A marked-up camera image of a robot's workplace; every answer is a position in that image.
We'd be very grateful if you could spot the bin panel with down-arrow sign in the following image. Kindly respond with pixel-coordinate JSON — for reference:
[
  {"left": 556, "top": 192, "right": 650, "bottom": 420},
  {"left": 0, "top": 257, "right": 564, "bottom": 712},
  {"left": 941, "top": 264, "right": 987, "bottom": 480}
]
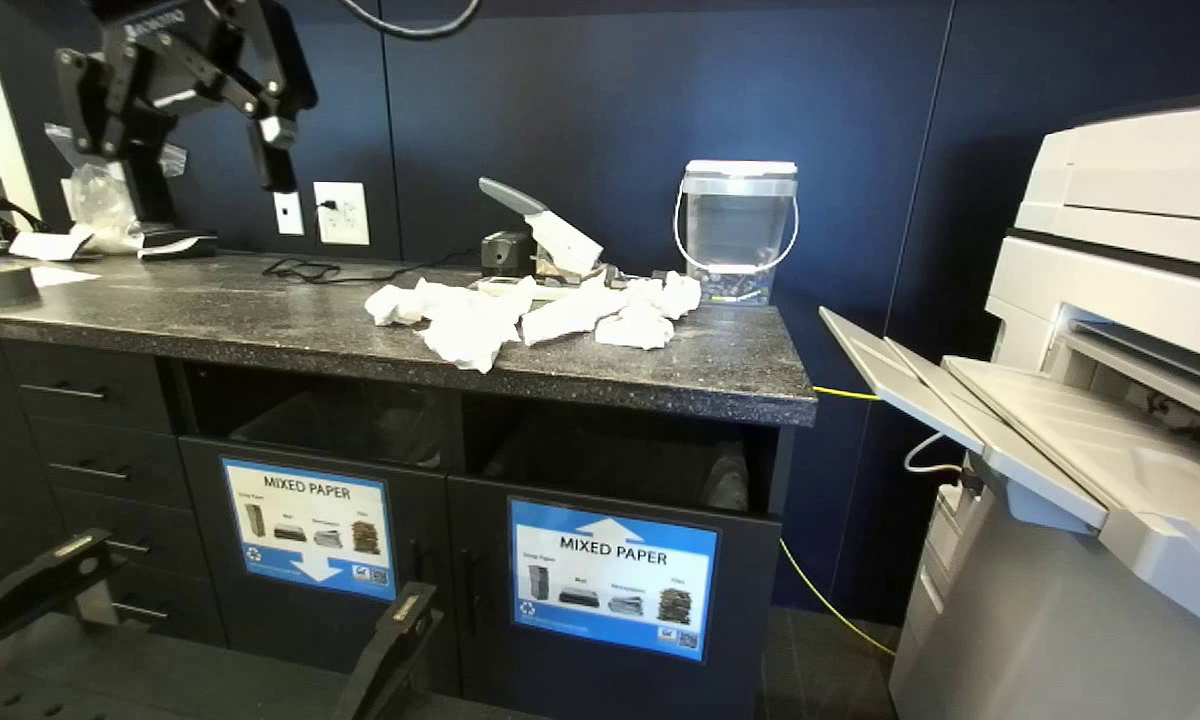
[{"left": 175, "top": 432, "right": 454, "bottom": 678}]

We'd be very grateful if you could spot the large white office printer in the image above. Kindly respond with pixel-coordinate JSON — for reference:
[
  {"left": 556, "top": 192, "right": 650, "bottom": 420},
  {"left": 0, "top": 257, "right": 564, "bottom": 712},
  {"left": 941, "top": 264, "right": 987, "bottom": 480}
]
[{"left": 815, "top": 102, "right": 1200, "bottom": 720}]

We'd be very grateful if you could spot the black cable on counter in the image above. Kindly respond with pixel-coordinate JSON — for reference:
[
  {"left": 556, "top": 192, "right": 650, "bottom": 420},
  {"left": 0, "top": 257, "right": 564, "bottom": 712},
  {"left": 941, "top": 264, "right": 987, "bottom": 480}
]
[{"left": 259, "top": 252, "right": 425, "bottom": 289}]

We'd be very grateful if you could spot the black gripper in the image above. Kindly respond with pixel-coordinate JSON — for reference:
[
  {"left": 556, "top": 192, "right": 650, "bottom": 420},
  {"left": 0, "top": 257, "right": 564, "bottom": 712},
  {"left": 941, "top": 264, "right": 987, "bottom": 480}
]
[{"left": 43, "top": 0, "right": 318, "bottom": 240}]

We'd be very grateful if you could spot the mixed paper sign arrow down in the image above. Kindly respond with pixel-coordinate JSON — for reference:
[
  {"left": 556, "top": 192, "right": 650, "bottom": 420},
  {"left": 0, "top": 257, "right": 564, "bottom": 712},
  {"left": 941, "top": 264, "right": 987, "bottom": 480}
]
[{"left": 220, "top": 456, "right": 401, "bottom": 604}]

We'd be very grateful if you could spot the small crumpled white sheet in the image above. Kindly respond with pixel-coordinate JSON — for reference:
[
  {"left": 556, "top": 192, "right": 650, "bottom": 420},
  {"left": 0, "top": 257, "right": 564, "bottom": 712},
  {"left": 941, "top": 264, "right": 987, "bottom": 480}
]
[{"left": 5, "top": 220, "right": 104, "bottom": 268}]

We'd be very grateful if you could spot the mixed paper sign arrow up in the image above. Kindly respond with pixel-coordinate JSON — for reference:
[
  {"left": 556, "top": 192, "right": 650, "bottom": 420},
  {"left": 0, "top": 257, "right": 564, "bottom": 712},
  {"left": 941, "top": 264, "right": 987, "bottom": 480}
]
[{"left": 508, "top": 497, "right": 721, "bottom": 665}]

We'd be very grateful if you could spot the dark cabinet drawer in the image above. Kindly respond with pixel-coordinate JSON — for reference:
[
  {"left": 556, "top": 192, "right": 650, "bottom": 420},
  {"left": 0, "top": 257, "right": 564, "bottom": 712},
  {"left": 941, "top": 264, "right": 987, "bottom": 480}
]
[
  {"left": 50, "top": 493, "right": 210, "bottom": 579},
  {"left": 0, "top": 339, "right": 171, "bottom": 432},
  {"left": 85, "top": 565, "right": 227, "bottom": 648},
  {"left": 16, "top": 420, "right": 193, "bottom": 511}
]

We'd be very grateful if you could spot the white printer cable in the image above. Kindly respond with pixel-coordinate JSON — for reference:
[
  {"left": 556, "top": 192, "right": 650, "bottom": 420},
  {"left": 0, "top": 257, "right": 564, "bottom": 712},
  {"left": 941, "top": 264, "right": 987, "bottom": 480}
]
[{"left": 900, "top": 427, "right": 972, "bottom": 484}]

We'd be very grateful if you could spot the stapler with grey lever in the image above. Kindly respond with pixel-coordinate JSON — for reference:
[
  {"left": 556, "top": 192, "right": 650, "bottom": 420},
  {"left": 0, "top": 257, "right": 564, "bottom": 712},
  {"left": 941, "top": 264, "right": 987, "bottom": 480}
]
[{"left": 477, "top": 171, "right": 606, "bottom": 289}]

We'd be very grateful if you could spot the small black box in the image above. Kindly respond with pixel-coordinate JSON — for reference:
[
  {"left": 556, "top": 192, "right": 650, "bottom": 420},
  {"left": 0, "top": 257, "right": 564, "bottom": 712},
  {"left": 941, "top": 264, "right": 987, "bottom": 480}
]
[{"left": 477, "top": 230, "right": 534, "bottom": 282}]

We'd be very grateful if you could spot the paper with printed text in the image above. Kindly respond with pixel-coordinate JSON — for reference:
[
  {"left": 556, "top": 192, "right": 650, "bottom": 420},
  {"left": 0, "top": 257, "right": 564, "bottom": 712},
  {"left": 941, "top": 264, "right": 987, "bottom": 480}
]
[{"left": 590, "top": 301, "right": 679, "bottom": 358}]

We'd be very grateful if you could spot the grey printer side tray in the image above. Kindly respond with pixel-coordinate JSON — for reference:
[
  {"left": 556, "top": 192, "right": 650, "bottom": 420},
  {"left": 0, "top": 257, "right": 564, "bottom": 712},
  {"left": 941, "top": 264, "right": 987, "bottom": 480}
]
[{"left": 815, "top": 304, "right": 1112, "bottom": 533}]

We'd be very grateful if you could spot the long white paper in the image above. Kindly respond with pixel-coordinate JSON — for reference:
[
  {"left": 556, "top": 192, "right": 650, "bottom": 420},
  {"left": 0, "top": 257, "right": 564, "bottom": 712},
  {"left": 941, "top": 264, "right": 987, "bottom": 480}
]
[{"left": 414, "top": 278, "right": 539, "bottom": 377}]

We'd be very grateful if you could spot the plain white paper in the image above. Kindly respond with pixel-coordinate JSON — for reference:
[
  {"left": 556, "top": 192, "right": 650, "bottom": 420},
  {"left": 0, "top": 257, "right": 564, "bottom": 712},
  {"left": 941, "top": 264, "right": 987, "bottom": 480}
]
[{"left": 617, "top": 268, "right": 703, "bottom": 324}]

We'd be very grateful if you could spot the small white wall plate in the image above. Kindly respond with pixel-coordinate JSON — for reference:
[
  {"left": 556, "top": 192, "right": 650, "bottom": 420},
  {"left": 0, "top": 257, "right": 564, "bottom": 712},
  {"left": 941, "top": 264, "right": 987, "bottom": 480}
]
[{"left": 269, "top": 189, "right": 307, "bottom": 240}]

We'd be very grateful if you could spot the grey plastic bin liner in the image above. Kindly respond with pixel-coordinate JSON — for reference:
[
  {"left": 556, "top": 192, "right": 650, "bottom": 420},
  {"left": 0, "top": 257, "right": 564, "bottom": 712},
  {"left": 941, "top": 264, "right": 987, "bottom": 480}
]
[{"left": 223, "top": 382, "right": 454, "bottom": 471}]

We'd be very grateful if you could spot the yellow cable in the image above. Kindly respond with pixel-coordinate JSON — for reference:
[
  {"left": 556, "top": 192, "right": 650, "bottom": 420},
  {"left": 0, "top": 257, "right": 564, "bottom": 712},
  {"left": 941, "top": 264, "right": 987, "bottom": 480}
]
[{"left": 777, "top": 382, "right": 900, "bottom": 665}]

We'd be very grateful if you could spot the large white wall outlet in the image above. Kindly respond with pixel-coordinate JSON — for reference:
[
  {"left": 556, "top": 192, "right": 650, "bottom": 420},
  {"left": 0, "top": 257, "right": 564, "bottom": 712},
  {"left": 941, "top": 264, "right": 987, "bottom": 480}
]
[{"left": 312, "top": 179, "right": 373, "bottom": 250}]

